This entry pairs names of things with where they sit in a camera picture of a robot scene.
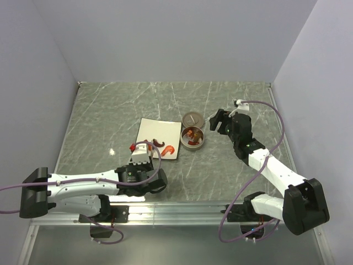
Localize orange shrimp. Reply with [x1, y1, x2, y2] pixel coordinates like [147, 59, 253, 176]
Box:
[161, 145, 175, 157]

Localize brown chicken drumstick piece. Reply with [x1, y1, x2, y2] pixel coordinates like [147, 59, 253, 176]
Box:
[188, 141, 199, 146]

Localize aluminium front rail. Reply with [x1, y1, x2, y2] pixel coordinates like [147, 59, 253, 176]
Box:
[30, 203, 279, 227]

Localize round taupe lid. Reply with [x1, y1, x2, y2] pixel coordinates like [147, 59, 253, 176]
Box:
[181, 112, 205, 128]

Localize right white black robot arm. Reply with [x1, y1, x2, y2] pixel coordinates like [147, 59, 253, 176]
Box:
[210, 109, 330, 235]

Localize round metal lunch tin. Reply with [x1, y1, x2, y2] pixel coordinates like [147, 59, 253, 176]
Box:
[180, 126, 205, 151]

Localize dark red sausage slice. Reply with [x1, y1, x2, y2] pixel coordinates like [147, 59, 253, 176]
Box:
[152, 139, 165, 147]

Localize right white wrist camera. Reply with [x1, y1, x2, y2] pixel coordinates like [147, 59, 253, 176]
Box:
[228, 99, 249, 118]

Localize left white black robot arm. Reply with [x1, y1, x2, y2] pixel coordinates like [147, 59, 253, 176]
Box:
[19, 163, 168, 222]

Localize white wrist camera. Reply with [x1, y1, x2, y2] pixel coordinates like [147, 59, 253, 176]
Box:
[228, 99, 249, 118]
[129, 143, 153, 165]

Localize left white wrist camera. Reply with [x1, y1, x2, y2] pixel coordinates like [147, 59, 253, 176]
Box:
[129, 143, 153, 165]

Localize glazed pork belly piece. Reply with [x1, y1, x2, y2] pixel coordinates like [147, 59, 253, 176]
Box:
[186, 131, 194, 138]

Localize white square plate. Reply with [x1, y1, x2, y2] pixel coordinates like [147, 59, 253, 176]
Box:
[136, 118, 181, 160]

